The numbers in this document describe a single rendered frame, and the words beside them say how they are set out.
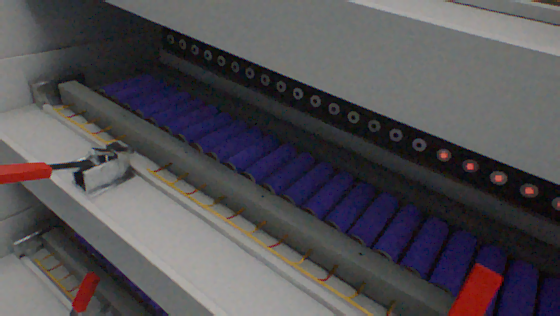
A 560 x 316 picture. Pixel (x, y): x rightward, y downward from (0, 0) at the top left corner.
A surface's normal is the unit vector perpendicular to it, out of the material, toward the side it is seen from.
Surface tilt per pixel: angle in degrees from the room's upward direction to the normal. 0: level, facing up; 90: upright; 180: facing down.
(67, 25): 90
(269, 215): 109
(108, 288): 19
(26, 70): 90
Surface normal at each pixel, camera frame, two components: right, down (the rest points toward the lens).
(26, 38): 0.79, 0.42
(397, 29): -0.60, 0.40
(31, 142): 0.12, -0.81
